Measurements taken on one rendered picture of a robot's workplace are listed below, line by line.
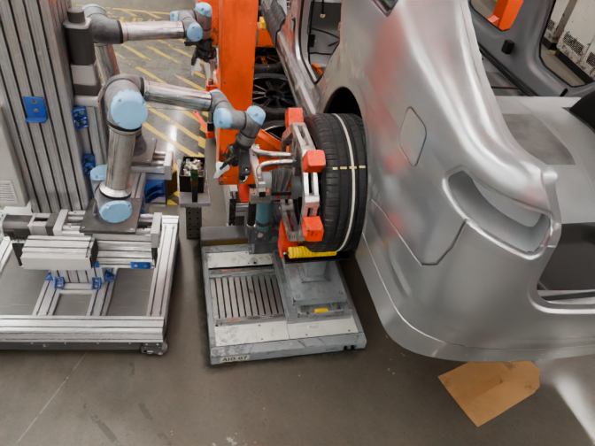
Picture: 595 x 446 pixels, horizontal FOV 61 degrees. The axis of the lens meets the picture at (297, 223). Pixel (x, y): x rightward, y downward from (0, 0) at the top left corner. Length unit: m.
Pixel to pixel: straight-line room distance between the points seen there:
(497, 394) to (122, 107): 2.29
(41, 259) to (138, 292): 0.65
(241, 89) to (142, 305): 1.19
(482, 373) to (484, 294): 1.44
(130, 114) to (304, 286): 1.42
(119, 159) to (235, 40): 0.88
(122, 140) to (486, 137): 1.18
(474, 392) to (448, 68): 1.81
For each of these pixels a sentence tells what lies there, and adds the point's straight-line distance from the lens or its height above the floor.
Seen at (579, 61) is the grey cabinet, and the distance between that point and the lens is 7.21.
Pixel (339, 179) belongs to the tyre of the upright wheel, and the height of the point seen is 1.06.
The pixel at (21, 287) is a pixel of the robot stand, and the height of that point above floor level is 0.21.
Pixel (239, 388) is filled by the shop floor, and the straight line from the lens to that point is 2.65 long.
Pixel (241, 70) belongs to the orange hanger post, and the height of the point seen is 1.21.
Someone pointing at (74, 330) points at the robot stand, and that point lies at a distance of 2.64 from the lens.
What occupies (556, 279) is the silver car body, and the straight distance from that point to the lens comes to 2.37.
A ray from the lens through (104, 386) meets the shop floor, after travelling 2.71.
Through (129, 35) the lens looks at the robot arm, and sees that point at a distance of 2.38.
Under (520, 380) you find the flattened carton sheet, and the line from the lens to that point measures 3.10.
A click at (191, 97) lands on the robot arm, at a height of 1.34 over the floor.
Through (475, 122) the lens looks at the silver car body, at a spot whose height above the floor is 1.65.
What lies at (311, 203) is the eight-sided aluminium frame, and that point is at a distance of 2.13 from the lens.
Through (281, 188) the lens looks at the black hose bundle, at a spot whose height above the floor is 0.99.
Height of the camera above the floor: 2.29
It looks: 41 degrees down
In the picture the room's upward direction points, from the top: 9 degrees clockwise
